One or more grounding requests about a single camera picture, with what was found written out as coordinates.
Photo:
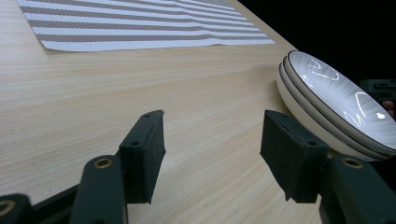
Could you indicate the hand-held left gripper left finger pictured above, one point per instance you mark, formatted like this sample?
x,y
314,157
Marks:
x,y
141,155

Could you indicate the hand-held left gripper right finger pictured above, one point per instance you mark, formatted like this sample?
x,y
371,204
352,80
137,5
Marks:
x,y
292,155

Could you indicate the white plate with dark rim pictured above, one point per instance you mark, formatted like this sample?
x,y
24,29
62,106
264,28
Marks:
x,y
336,90
306,117
311,105

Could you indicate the striped grey white placemat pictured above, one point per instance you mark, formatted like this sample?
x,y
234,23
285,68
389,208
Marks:
x,y
140,31

